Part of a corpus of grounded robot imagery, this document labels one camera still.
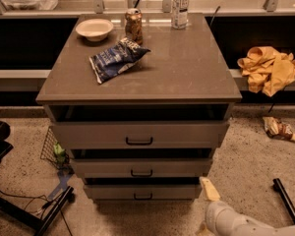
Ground yellow crumpled cloth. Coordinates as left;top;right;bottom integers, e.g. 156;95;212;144
237;46;295;97

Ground green object in basket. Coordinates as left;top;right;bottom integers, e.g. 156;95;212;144
53;143;66;163

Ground white paper bowl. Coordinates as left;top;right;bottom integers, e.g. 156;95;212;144
76;19;114;42

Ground grey bottom drawer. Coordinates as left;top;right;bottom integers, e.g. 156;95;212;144
84;185;202;201

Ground black stand leg left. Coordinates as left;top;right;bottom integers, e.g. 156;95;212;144
0;186;74;236

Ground grey drawer cabinet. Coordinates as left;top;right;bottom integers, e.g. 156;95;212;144
35;13;243;203

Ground grey middle drawer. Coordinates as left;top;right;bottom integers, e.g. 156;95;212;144
71;158;212;178

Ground black stand leg right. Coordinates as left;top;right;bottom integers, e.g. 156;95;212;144
273;178;295;224

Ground grey top drawer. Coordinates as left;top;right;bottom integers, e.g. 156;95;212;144
51;121;229;149

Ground black cable on floor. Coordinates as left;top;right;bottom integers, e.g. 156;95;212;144
0;180;74;236

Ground brown snack wrapper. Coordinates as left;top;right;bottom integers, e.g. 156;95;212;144
263;117;295;143

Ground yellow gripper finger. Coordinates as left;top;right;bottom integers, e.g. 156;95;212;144
200;177;220;202

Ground blue chip bag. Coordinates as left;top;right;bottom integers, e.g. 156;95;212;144
89;37;149;85

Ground brown soda can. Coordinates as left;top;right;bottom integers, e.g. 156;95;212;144
125;8;143;44

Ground blue tape on floor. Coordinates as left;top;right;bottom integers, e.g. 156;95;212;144
47;170;72;201

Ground white labelled plastic bottle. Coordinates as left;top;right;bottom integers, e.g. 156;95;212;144
171;0;190;30

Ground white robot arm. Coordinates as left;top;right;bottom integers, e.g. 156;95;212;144
200;177;295;236

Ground black wire basket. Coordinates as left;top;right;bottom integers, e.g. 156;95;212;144
40;128;70;170

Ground grey drawer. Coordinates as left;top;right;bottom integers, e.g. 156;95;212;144
84;185;202;201
51;121;229;149
71;158;212;178

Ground black stand leg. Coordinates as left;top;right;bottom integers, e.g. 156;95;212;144
273;178;295;224
0;186;74;236

